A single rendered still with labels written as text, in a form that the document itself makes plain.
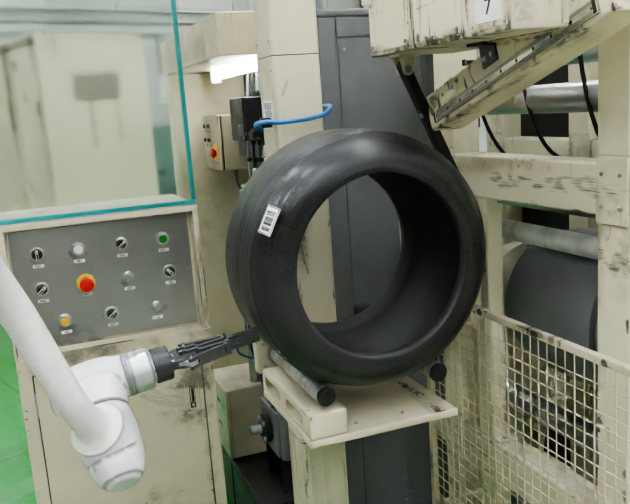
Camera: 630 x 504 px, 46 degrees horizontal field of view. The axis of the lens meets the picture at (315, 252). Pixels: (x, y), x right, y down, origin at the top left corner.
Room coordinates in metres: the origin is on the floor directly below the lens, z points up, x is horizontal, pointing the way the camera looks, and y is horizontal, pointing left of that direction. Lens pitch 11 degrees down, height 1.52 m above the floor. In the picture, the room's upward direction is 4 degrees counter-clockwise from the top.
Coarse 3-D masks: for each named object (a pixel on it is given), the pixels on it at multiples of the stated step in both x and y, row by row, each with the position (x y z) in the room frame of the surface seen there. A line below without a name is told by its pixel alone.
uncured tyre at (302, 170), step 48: (288, 144) 1.73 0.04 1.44; (336, 144) 1.57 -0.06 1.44; (384, 144) 1.59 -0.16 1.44; (288, 192) 1.52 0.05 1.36; (432, 192) 1.85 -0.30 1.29; (240, 240) 1.58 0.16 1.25; (288, 240) 1.50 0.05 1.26; (432, 240) 1.89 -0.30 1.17; (480, 240) 1.66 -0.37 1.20; (240, 288) 1.58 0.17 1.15; (288, 288) 1.49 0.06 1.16; (432, 288) 1.85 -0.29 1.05; (288, 336) 1.50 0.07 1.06; (336, 336) 1.82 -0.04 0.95; (384, 336) 1.83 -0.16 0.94; (432, 336) 1.60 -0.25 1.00
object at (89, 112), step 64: (0, 0) 2.04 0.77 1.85; (64, 0) 2.10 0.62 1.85; (128, 0) 2.15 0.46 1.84; (0, 64) 2.03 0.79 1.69; (64, 64) 2.09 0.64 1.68; (128, 64) 2.15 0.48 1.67; (0, 128) 2.02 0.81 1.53; (64, 128) 2.08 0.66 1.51; (128, 128) 2.14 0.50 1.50; (0, 192) 2.02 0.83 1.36; (64, 192) 2.07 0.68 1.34; (128, 192) 2.13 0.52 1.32; (192, 192) 2.19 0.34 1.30
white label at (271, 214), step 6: (270, 210) 1.51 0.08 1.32; (276, 210) 1.50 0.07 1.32; (264, 216) 1.52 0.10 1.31; (270, 216) 1.50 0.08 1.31; (276, 216) 1.49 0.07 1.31; (264, 222) 1.51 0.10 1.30; (270, 222) 1.50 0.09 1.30; (264, 228) 1.50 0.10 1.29; (270, 228) 1.49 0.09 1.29; (264, 234) 1.49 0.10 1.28; (270, 234) 1.48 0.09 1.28
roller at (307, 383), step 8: (272, 352) 1.85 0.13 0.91; (280, 360) 1.79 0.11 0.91; (288, 368) 1.73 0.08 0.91; (296, 376) 1.67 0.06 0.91; (304, 376) 1.64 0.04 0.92; (304, 384) 1.62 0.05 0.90; (312, 384) 1.59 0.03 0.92; (320, 384) 1.57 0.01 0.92; (328, 384) 1.58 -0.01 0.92; (312, 392) 1.57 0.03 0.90; (320, 392) 1.55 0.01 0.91; (328, 392) 1.55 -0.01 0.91; (320, 400) 1.54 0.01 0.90; (328, 400) 1.55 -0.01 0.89
